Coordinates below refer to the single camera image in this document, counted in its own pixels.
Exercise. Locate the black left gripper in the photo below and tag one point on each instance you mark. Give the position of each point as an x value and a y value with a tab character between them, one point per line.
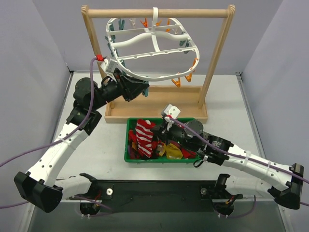
126	87

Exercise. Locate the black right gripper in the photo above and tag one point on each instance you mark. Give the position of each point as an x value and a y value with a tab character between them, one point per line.
164	131

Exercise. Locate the red white striped sock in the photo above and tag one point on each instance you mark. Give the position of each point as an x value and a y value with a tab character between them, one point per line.
144	137

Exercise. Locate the white round clip hanger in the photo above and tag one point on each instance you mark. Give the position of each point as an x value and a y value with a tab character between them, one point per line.
128	37

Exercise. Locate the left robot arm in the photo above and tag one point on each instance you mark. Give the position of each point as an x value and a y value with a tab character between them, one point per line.
79	125

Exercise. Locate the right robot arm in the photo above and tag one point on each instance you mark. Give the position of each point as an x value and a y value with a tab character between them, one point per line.
283	183

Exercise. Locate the wooden hanger stand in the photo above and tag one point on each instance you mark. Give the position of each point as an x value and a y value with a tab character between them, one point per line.
190	99

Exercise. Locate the yellow sock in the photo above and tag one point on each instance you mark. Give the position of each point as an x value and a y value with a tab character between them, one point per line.
171	151

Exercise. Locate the red sock with white pattern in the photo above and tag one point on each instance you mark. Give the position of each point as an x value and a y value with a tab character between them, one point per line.
188	154

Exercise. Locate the green plastic bin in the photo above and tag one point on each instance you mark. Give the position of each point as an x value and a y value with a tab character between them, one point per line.
131	123

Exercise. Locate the black red argyle sock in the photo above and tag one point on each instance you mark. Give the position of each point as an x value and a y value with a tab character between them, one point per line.
133	148

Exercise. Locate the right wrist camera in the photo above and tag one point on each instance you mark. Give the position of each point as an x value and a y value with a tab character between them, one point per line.
169	114

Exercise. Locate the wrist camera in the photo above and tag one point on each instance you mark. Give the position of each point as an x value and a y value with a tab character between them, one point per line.
169	114
106	65

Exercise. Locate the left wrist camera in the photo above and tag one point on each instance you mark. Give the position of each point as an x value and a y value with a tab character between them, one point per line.
106	65

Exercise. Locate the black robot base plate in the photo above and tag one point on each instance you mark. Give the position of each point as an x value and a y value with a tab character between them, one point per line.
186	202

